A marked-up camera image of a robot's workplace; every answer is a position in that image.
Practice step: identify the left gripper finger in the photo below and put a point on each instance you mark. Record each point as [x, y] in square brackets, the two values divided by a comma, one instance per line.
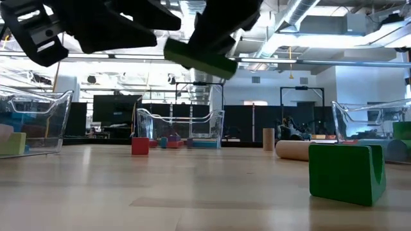
[144, 14]
[112, 35]

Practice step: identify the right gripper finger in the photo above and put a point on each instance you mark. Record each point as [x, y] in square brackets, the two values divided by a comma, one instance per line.
[218, 29]

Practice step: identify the green plank block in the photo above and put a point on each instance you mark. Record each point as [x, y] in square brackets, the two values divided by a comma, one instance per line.
[199, 61]

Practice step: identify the blue arch block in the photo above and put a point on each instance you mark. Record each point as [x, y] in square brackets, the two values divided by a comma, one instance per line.
[16, 120]

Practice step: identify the clear plastic bin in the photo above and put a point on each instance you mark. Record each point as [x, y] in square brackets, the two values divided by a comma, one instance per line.
[38, 128]
[180, 125]
[353, 122]

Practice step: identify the small light green block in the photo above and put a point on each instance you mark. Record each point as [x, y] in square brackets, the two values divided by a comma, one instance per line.
[13, 143]

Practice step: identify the small red cube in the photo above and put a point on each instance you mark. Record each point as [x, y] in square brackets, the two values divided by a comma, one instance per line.
[140, 146]

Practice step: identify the red plank block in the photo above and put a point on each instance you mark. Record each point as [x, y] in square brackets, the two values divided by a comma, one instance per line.
[153, 143]

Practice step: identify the blue plank block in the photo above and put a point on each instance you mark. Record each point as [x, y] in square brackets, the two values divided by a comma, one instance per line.
[163, 142]
[204, 144]

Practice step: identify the long pink plank block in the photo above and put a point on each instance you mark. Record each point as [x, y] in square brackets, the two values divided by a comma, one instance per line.
[175, 144]

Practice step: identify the red cylinder block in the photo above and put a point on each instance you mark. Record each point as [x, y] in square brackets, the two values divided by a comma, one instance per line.
[348, 141]

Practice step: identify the large green block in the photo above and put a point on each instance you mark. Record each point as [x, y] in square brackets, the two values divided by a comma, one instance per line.
[343, 173]

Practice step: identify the long ceiling light strip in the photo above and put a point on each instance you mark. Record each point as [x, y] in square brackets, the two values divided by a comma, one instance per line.
[273, 60]

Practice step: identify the silver ceiling air duct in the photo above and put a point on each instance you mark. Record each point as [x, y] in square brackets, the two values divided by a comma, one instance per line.
[200, 77]

